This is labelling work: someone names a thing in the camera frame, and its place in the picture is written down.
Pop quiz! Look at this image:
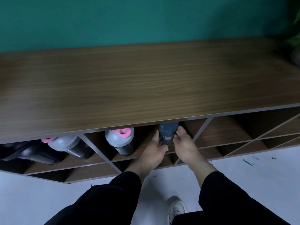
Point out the dark blue patterned thermos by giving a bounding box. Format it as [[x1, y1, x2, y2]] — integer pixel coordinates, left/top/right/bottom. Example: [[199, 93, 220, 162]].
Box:
[[158, 122, 180, 146]]

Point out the person's right forearm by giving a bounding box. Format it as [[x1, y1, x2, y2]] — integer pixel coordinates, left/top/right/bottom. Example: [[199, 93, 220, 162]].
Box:
[[186, 158, 291, 225]]

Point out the person's left hand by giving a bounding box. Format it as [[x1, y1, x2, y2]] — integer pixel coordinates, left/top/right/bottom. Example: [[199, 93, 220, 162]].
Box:
[[137, 130, 169, 165]]

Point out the person's left forearm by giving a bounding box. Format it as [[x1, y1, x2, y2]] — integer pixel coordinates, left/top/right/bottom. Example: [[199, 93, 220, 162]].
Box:
[[44, 159, 160, 225]]

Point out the wooden table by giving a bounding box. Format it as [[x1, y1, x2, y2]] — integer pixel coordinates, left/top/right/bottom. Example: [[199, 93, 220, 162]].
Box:
[[0, 36, 300, 141]]

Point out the black shaker bottle grey lid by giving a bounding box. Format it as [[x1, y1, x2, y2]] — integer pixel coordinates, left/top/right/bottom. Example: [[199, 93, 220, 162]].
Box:
[[105, 127, 135, 157], [42, 136, 95, 161]]

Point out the person's right hand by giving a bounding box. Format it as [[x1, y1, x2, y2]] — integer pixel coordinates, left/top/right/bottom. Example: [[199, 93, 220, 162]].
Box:
[[173, 126, 207, 166]]

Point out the all-black shaker bottle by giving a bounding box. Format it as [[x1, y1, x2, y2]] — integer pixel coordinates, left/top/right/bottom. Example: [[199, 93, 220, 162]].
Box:
[[0, 142, 65, 166]]

